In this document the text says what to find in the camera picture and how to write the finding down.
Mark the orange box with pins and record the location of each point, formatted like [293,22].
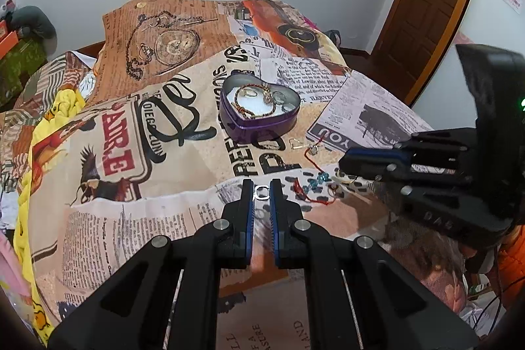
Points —
[8,39]

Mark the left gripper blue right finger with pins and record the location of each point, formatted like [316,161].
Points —
[358,295]

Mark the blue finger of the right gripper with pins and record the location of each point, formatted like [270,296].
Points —
[387,172]
[385,155]

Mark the purple heart-shaped tin box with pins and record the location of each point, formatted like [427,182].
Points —
[252,110]

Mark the dark grey plush cushion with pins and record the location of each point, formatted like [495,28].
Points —
[32,21]

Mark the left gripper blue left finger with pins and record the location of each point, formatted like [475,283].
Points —
[166,294]

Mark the heart-shaped wire earring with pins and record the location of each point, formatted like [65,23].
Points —
[296,143]

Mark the wooden door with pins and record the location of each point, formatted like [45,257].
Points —
[412,41]

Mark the newspaper print bedspread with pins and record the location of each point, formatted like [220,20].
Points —
[105,153]

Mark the green patterned cabinet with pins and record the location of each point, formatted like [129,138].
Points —
[18,65]

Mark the dark backpack on floor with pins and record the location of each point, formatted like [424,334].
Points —
[335,37]

